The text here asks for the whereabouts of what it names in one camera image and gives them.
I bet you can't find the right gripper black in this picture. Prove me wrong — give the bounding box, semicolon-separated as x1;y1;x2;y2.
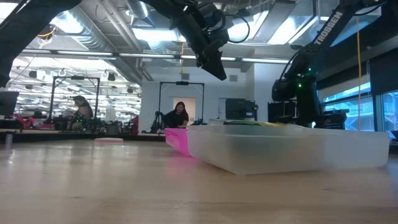
297;90;323;127

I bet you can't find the silver round air duct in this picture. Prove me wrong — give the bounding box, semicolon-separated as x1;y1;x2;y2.
126;0;155;28

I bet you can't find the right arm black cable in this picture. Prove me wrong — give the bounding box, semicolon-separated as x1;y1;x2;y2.
277;49;301;82

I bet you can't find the black cabinet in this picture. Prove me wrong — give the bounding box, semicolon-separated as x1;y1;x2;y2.
224;98;259;122

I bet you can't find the black panel screen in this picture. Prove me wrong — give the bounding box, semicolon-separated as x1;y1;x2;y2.
267;101;298;124

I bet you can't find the person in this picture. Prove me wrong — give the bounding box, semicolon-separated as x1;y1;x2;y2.
164;101;190;129
66;95;94;131

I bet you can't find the yellow cable coil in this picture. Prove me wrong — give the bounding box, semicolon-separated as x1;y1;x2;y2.
36;26;57;50

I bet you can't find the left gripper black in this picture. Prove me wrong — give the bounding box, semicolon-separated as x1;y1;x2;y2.
170;9;228;82

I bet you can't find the green yellow crayon box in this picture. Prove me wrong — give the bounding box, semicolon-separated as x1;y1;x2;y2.
223;120;289;128

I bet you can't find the ceiling light tube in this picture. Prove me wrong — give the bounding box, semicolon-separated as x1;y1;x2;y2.
180;55;237;62
21;49;118;57
119;53;175;59
241;57;290;65

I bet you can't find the dark monitor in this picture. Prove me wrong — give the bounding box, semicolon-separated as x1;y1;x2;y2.
0;91;20;118

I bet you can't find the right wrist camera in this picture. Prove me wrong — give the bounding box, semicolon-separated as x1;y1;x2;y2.
272;77;298;102

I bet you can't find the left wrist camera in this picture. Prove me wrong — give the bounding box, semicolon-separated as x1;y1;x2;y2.
203;7;231;44

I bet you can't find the black perforated cart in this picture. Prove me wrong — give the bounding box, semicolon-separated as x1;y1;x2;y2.
322;109;348;129

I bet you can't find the black rig frame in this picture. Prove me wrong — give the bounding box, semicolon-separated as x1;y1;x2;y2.
158;81;205;126
49;75;101;130

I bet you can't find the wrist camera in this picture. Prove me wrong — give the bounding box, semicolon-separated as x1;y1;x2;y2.
272;77;298;102
203;7;231;44

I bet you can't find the pink and clear pencil case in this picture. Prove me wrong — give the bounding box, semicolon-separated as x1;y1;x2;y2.
164;123;391;175

